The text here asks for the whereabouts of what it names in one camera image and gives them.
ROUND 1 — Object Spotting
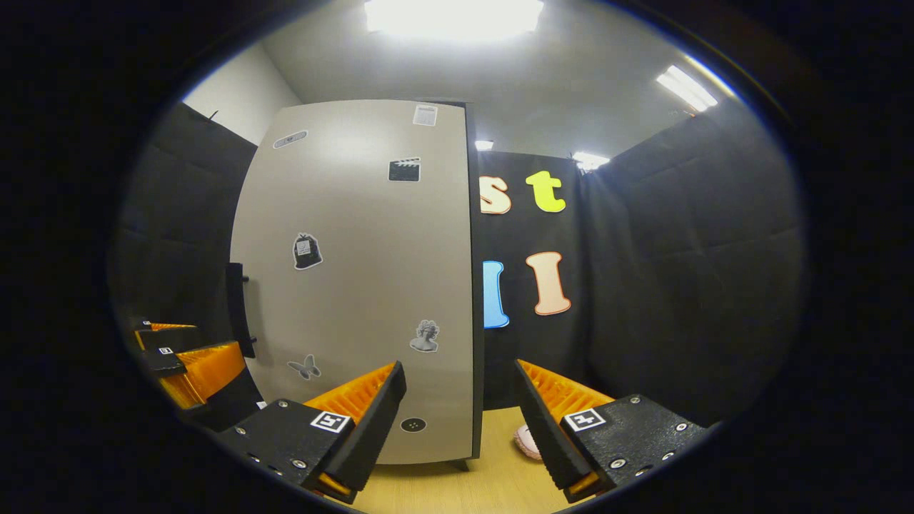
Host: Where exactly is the beige cabinet door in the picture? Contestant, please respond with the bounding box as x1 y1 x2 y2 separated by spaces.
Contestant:
230 100 478 465

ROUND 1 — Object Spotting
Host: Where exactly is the black backdrop cloth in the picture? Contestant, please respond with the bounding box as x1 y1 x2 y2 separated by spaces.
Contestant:
113 102 266 433
474 150 595 413
581 107 809 427

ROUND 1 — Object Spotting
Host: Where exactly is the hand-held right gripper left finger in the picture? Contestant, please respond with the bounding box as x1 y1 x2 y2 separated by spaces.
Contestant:
218 361 408 504

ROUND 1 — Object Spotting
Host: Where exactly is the large ceiling light panel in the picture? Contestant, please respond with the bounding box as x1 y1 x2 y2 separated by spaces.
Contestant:
364 0 546 41

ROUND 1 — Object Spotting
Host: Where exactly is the black door handle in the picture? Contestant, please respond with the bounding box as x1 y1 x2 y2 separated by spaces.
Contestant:
226 262 257 359

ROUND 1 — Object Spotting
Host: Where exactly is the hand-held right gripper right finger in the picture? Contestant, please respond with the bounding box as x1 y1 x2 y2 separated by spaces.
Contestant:
514 359 708 504

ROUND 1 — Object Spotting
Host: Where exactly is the long ceiling light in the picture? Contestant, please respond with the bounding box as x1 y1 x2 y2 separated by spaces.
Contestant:
656 65 719 113

